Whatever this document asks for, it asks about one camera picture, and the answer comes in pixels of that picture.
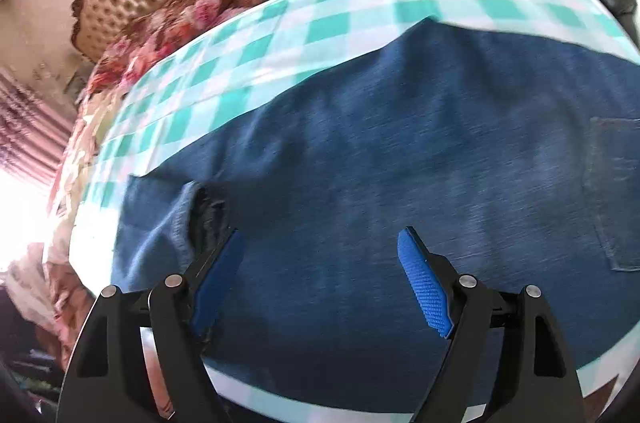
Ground dark blue denim jeans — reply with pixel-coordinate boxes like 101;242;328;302
112;20;639;413

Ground floral pink quilt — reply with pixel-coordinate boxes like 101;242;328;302
6;0;267;369

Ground teal white checkered sheet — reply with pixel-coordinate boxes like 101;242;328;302
70;0;639;422

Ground pink striped curtain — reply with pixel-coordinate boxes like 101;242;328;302
1;68;75;186

